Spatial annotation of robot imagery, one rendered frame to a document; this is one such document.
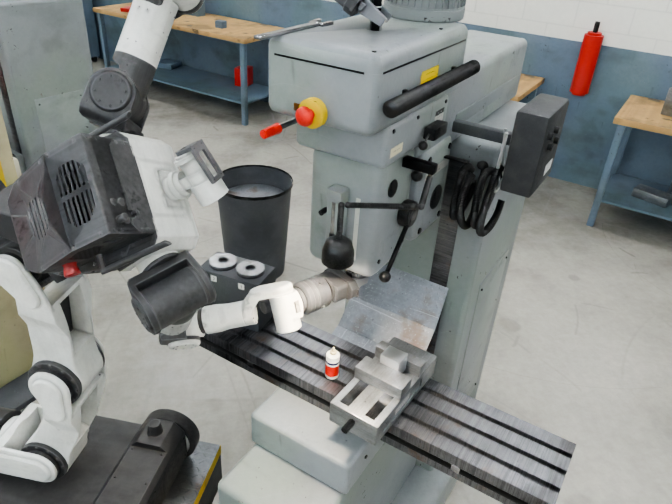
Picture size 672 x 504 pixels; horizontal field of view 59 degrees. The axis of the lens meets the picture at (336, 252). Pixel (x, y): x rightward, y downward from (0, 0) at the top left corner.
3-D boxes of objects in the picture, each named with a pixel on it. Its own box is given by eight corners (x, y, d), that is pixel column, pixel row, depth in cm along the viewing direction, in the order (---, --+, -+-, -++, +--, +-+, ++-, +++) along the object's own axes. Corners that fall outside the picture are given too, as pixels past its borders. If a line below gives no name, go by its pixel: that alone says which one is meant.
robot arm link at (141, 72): (106, 42, 119) (83, 105, 119) (149, 58, 121) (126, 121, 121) (120, 58, 131) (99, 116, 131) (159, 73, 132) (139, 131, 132)
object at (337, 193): (336, 269, 146) (341, 193, 135) (322, 264, 148) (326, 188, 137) (344, 263, 149) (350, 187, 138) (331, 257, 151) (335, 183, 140)
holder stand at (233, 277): (258, 333, 191) (258, 282, 181) (200, 314, 198) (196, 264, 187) (275, 312, 201) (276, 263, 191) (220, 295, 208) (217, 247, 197)
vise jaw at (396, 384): (400, 401, 160) (401, 390, 157) (353, 377, 166) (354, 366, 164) (410, 388, 164) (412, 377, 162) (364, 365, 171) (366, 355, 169)
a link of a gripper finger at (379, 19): (380, 28, 126) (357, 10, 125) (388, 15, 124) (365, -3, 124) (378, 30, 124) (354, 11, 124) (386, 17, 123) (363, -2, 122)
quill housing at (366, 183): (372, 284, 147) (384, 165, 130) (304, 257, 156) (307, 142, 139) (406, 252, 161) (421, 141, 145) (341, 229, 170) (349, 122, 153)
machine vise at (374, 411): (375, 446, 155) (379, 417, 149) (328, 420, 162) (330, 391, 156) (434, 373, 180) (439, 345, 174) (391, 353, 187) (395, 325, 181)
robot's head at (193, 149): (187, 195, 123) (210, 187, 118) (164, 159, 120) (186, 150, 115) (206, 180, 127) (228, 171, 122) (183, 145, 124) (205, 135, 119)
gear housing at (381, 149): (385, 172, 127) (389, 127, 122) (293, 145, 138) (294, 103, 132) (446, 131, 152) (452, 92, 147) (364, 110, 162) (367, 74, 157)
